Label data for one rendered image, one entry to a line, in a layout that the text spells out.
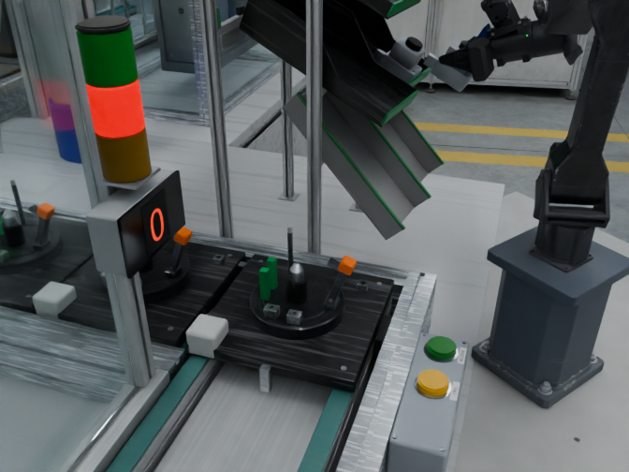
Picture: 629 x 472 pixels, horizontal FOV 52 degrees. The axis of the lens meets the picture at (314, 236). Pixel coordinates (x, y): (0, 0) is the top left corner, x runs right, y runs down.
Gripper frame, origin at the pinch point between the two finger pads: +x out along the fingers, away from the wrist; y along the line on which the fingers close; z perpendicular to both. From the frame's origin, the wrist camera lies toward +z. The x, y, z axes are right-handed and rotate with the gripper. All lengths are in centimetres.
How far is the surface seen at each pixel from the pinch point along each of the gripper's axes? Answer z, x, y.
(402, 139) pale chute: -15.8, 17.3, -4.9
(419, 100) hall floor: -94, 148, -312
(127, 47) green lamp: 20, 9, 63
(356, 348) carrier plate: -27, 5, 48
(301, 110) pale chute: 0.1, 20.2, 22.0
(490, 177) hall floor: -115, 74, -213
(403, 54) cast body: 2.5, 8.5, 4.8
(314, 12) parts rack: 14.6, 11.3, 24.8
